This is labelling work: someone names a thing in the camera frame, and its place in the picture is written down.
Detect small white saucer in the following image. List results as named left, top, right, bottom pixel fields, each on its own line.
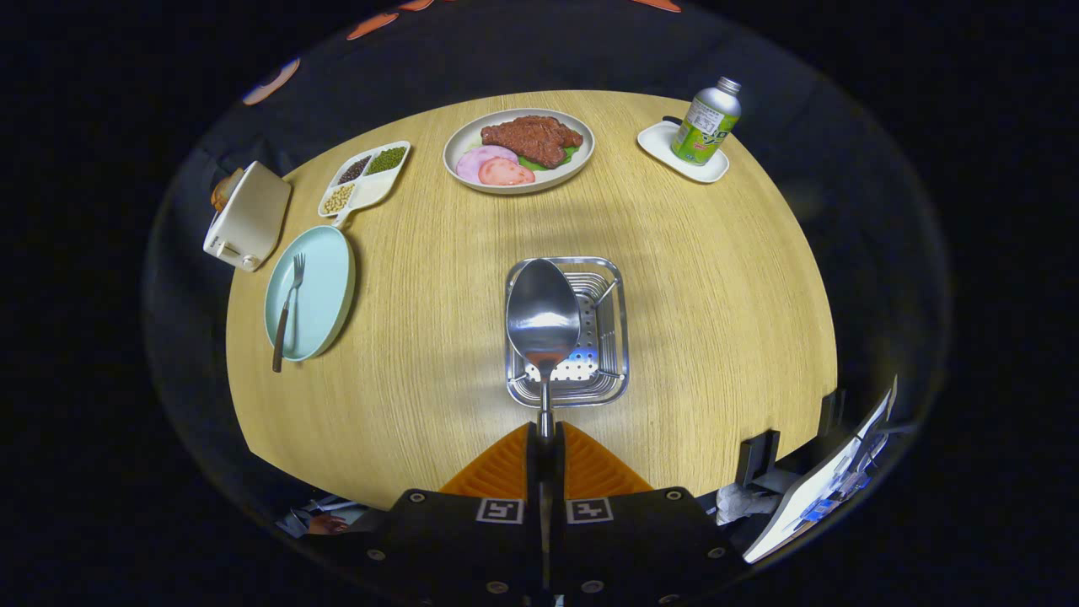
left=636, top=120, right=730, bottom=185

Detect white divided tray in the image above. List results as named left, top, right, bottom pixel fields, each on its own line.
left=317, top=140, right=412, bottom=230

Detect green lettuce leaf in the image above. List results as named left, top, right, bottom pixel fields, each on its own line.
left=516, top=145, right=579, bottom=173

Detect metal fork with dark handle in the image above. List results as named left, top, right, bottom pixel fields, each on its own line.
left=271, top=253, right=306, bottom=373

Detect white plate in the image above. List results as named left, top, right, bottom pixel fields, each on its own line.
left=443, top=108, right=596, bottom=196

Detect light blue plate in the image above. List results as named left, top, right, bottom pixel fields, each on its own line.
left=264, top=224, right=357, bottom=363

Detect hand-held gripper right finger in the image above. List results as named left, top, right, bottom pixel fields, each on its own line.
left=552, top=422, right=743, bottom=607

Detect pale pink ham slice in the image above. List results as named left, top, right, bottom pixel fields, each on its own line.
left=456, top=145, right=519, bottom=185

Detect black bracket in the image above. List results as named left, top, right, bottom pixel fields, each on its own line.
left=735, top=430, right=781, bottom=490

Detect white crumpled paper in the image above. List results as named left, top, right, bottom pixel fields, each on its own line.
left=717, top=485, right=781, bottom=525

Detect salmon pink ham slice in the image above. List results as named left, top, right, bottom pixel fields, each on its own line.
left=478, top=158, right=536, bottom=187

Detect white board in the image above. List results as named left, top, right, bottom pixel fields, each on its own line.
left=742, top=375, right=899, bottom=564

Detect brown meat steak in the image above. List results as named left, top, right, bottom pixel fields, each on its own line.
left=480, top=115, right=584, bottom=169

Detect metal wire basket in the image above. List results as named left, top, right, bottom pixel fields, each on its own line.
left=504, top=256, right=630, bottom=409

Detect toast bread slices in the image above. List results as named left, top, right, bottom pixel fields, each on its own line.
left=211, top=167, right=245, bottom=213

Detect metal spoon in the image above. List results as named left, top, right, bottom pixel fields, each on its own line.
left=506, top=258, right=582, bottom=439

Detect silver bottle with green label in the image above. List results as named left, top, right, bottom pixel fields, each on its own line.
left=671, top=77, right=743, bottom=165

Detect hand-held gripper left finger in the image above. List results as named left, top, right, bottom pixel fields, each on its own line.
left=371, top=422, right=549, bottom=607

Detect white toaster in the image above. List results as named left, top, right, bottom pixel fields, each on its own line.
left=203, top=161, right=293, bottom=272

